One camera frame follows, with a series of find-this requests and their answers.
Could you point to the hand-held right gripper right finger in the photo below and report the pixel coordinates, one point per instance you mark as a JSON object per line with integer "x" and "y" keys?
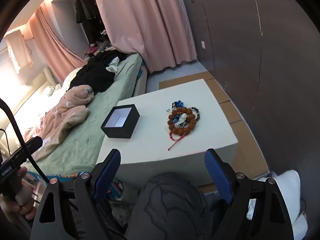
{"x": 220, "y": 177}

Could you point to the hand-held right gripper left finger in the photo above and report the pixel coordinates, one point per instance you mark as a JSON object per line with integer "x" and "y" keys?
{"x": 107, "y": 175}

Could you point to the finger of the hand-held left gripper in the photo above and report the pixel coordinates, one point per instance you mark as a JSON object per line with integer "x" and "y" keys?
{"x": 33, "y": 142}

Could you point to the black jewelry box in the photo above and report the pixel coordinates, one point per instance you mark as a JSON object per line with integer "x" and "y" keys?
{"x": 120, "y": 131}

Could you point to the white bead pendant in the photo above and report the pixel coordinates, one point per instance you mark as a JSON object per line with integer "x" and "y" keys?
{"x": 184, "y": 116}

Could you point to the person's left hand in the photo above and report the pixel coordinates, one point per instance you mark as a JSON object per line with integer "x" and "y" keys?
{"x": 22, "y": 205}

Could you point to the flat cardboard sheet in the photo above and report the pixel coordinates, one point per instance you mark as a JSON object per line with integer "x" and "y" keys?
{"x": 250, "y": 152}

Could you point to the pink fleece blanket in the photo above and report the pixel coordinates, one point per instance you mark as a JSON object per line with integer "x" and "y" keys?
{"x": 65, "y": 115}

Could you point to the green bed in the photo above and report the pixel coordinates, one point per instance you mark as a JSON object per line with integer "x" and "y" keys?
{"x": 82, "y": 135}

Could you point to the person's leg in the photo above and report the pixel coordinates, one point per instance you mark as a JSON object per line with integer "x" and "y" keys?
{"x": 170, "y": 205}

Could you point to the black clothes pile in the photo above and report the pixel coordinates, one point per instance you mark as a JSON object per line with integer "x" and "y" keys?
{"x": 95, "y": 75}

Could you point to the hanging white cloth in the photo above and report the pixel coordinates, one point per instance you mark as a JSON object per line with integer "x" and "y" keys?
{"x": 18, "y": 52}

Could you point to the narrow pink curtain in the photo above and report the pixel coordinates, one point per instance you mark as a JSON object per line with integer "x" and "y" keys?
{"x": 52, "y": 45}

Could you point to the white garment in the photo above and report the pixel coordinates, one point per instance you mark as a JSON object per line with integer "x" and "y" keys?
{"x": 112, "y": 65}

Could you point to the dark brown wardrobe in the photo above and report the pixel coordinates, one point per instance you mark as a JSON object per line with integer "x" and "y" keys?
{"x": 262, "y": 55}

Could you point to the hanging dark clothes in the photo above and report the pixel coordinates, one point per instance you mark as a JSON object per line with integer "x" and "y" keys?
{"x": 86, "y": 12}

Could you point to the wide pink curtain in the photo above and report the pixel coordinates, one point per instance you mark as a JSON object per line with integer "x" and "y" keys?
{"x": 140, "y": 17}

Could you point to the white wall socket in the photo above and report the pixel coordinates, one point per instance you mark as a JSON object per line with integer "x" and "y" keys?
{"x": 203, "y": 45}

